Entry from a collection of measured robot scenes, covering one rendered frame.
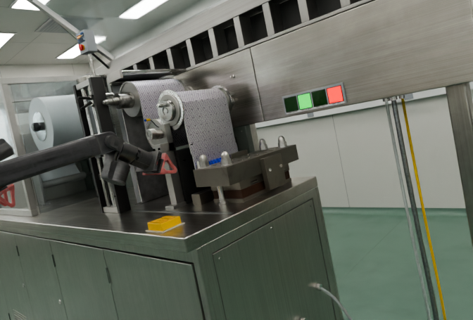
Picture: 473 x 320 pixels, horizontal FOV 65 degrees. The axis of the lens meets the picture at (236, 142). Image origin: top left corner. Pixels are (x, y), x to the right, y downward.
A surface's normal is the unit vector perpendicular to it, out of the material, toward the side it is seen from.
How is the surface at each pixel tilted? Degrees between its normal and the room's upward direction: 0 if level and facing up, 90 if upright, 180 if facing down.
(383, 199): 90
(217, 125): 90
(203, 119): 90
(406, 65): 90
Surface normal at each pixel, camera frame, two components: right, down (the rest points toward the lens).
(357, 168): -0.66, 0.17
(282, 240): 0.73, -0.11
